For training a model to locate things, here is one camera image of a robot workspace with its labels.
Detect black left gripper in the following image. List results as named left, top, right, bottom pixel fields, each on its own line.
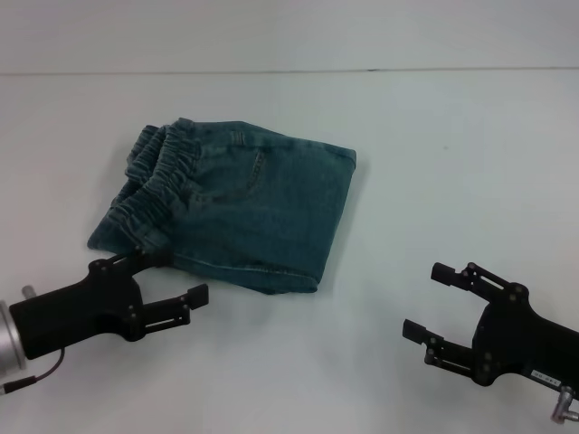
left=8, top=248, right=211, bottom=362

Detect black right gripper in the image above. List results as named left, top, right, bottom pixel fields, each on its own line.
left=401, top=260, right=579, bottom=389

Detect blue denim shorts with embroidery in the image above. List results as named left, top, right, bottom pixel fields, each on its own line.
left=85, top=117, right=358, bottom=295

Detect right gripper metal cable plug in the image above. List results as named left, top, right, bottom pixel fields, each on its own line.
left=549, top=386, right=579, bottom=426

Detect left gripper cable with plug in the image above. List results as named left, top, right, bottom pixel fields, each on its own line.
left=0, top=347, right=67, bottom=397

